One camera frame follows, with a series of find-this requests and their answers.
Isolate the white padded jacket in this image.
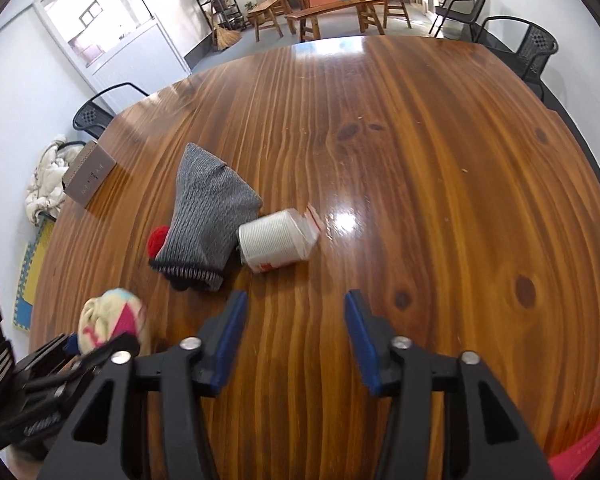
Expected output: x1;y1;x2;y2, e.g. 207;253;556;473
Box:
25;134;88;223

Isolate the black chair with perforated back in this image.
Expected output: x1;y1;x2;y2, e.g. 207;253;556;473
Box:
72;81;151;141

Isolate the black metal shelf rack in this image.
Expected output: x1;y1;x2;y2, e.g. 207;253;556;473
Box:
192;0;246;31

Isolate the long grey sock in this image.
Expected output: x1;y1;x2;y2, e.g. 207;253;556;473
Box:
149;142;263;292

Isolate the white framed window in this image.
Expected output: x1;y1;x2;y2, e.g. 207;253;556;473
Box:
35;0;191;101

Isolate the red cardboard box container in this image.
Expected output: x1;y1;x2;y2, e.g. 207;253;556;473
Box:
547;412;600;480

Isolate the red fuzzy pompom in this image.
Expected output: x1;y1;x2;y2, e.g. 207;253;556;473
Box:
146;226;172;258

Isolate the long wooden bench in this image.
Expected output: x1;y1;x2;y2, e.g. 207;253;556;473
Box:
285;0;386;43

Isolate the straw broom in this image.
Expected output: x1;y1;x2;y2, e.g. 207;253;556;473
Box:
210;12;242;52

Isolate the brown cardboard box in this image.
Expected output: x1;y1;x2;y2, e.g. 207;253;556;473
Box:
61;140;117;208

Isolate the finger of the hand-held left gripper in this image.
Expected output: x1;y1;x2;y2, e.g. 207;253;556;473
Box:
12;334;81;376
55;332;142;381

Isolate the black mesh-back metal chair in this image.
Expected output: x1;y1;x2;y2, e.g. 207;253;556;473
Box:
472;16;560;103

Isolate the yellow and blue foam mat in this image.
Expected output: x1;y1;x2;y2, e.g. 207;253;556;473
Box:
12;220;56;333

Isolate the cream and pink sock ball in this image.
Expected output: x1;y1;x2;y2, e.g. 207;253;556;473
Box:
77;287;151;356

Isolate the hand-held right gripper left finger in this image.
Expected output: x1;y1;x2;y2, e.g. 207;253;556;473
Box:
37;290;250;480

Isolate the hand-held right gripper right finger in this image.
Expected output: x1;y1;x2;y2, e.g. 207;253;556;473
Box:
344;290;556;480

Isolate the black metal armchair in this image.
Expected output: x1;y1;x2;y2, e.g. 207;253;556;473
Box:
430;0;488;41

